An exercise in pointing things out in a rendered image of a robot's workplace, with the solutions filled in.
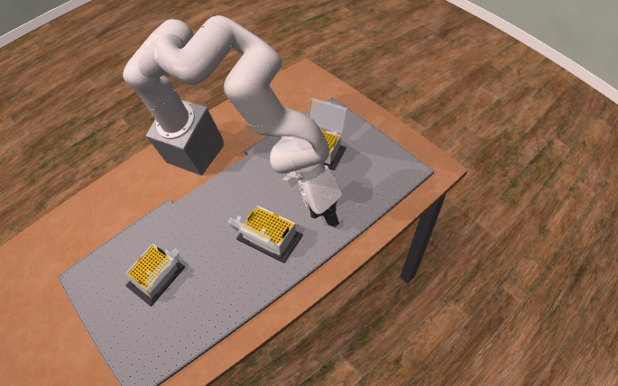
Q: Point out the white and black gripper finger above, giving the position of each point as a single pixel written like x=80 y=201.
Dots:
x=332 y=210
x=329 y=218

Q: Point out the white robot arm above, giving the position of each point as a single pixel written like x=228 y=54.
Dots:
x=247 y=86

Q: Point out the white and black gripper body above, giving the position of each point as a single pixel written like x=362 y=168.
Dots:
x=321 y=192

